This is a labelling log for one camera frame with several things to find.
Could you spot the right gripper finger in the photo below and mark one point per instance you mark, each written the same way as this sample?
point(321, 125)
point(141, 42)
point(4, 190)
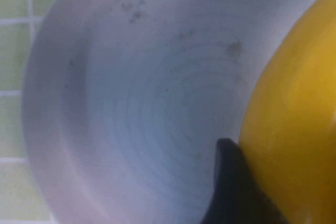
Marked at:
point(231, 187)

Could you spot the grey-blue round plate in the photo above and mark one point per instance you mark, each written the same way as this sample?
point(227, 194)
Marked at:
point(144, 103)

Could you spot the green checkered tablecloth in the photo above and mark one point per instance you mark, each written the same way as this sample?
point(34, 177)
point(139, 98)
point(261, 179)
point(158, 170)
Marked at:
point(13, 51)

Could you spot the yellow plastic banana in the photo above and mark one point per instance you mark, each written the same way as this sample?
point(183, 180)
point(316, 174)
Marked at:
point(296, 103)

